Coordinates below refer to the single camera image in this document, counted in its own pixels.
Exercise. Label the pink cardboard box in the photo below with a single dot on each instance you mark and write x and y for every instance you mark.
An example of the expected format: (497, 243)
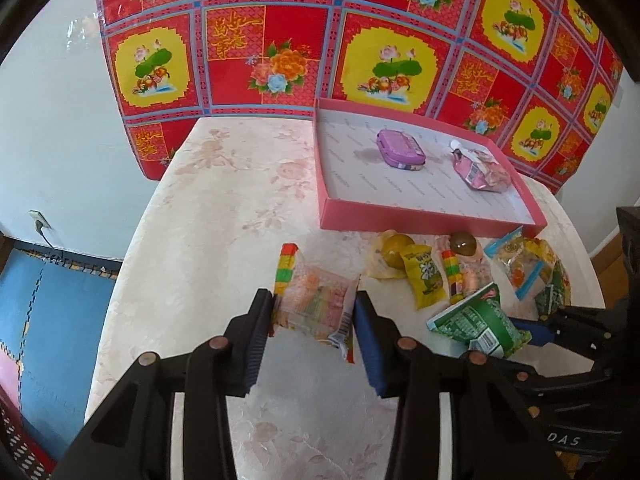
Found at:
(360, 182)

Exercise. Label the green snack packet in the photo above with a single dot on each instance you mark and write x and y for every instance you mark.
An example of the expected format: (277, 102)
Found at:
(470, 321)

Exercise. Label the white floral tablecloth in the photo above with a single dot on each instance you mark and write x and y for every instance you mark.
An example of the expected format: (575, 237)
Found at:
(225, 210)

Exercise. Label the brown jelly cup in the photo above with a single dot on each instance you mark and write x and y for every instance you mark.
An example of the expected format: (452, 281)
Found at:
(462, 244)

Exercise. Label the blue foam floor mat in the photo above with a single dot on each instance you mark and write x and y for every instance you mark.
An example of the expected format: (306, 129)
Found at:
(50, 335)

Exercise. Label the yellow green candy packet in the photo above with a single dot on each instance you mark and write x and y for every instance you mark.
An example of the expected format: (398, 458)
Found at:
(425, 276)
(555, 291)

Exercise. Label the clear rainbow candy packet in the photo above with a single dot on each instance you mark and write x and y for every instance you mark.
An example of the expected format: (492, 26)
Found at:
(315, 305)

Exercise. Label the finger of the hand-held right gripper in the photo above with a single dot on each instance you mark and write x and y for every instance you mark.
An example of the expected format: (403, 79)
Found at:
(575, 326)
(560, 381)

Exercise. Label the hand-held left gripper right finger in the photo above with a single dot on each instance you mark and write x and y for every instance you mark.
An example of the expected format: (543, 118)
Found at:
(371, 355)

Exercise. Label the white wall socket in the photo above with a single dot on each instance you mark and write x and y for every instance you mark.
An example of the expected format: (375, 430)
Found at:
(44, 216)

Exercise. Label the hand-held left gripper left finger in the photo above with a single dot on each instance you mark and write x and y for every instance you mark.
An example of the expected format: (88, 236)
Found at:
(259, 355)

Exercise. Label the purple tin case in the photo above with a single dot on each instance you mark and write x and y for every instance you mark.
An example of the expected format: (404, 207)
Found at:
(400, 149)

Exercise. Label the yellow jelly cup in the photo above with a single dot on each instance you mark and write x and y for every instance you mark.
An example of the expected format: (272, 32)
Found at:
(392, 251)

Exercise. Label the blue-edged clear snack packet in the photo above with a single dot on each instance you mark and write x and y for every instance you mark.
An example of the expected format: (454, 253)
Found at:
(520, 266)

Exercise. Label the pink snack packet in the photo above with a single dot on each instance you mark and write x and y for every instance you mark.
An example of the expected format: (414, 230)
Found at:
(480, 170)

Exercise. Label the red floral printed cloth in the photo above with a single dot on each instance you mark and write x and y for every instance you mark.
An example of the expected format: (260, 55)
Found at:
(300, 15)

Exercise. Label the dark furniture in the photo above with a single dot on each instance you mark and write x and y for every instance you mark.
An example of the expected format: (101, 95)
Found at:
(631, 260)

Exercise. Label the small rainbow striped packet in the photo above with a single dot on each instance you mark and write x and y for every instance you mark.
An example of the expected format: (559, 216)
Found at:
(452, 276)

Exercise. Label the red foam floor mat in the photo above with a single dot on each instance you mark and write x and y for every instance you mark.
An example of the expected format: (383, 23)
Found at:
(10, 390)

